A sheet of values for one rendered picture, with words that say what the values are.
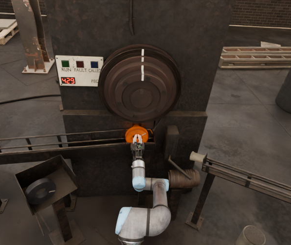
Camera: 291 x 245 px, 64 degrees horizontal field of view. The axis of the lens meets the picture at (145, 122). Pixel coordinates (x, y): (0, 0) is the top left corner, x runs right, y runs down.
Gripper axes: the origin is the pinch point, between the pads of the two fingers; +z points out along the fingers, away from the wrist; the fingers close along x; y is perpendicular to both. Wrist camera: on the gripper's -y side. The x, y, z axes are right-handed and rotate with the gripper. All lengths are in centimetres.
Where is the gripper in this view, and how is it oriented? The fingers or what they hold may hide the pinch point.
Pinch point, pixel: (137, 135)
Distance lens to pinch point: 154.6
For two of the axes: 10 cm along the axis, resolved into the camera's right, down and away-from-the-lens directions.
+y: 0.9, -5.7, -8.2
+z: -0.5, -8.2, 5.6
